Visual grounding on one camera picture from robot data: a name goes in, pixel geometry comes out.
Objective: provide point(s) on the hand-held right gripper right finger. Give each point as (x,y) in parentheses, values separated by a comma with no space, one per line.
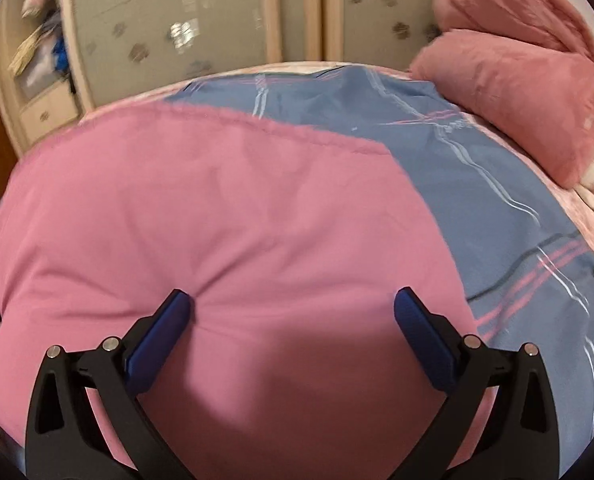
(422,340)

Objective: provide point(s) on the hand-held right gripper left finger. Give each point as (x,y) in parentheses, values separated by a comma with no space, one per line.
(159,340)

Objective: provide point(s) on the pink and white striped jacket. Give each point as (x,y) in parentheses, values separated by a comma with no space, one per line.
(202,210)

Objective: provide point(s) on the blue plaid bed sheet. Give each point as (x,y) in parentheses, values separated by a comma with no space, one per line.
(477,160)

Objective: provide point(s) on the light wooden shelf unit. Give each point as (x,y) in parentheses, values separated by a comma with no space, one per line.
(37,105)

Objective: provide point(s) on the large pink fluffy pillow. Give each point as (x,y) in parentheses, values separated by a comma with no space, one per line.
(517,100)

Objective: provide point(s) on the wardrobe with flower-print sliding doors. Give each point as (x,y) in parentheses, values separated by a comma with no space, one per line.
(187,20)

